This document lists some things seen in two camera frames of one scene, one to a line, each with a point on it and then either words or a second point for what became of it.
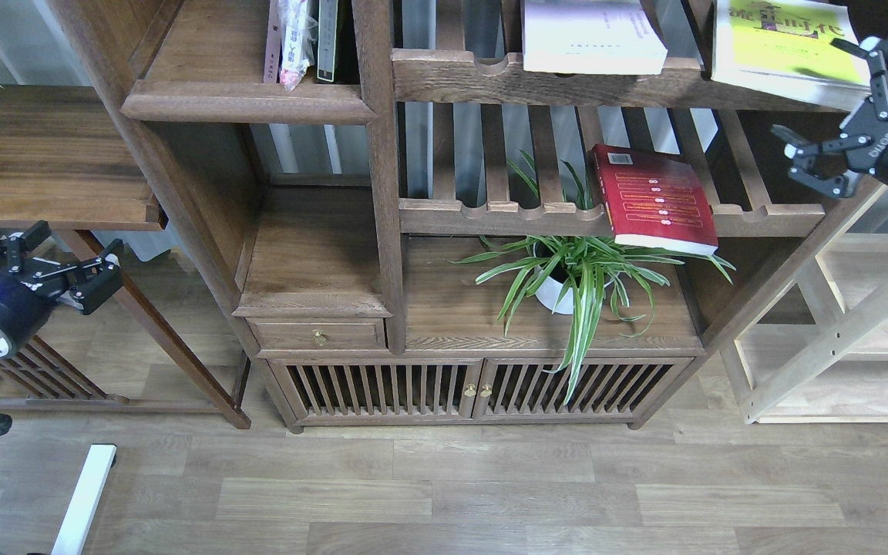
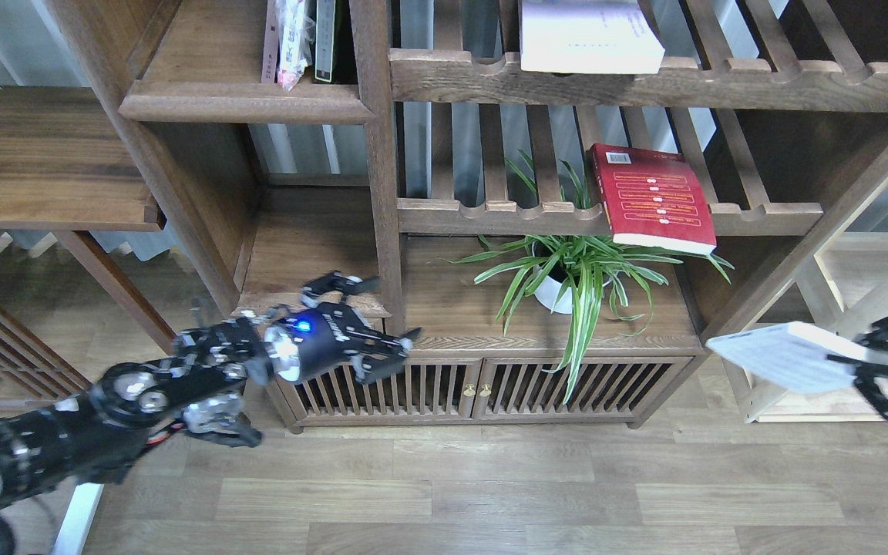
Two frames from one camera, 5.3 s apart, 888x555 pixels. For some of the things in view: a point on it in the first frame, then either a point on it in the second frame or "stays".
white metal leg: [80, 515] stays
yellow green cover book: [783, 48] -> [796, 357]
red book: [655, 201] stays
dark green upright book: [327, 25] stays
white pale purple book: [590, 36] stays
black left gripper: [17, 307] -> [297, 345]
